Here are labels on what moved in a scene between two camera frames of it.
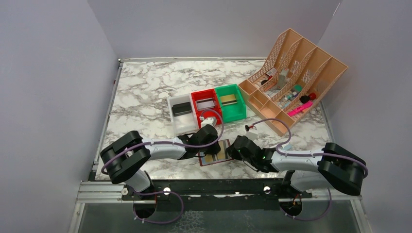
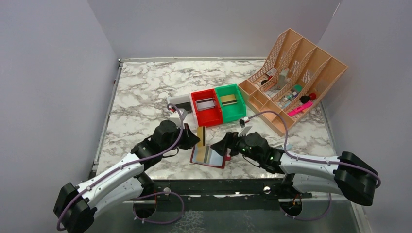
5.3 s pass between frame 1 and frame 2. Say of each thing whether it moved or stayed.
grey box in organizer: stayed
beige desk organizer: stayed
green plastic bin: stayed
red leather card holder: moved
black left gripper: moved
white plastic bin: stayed
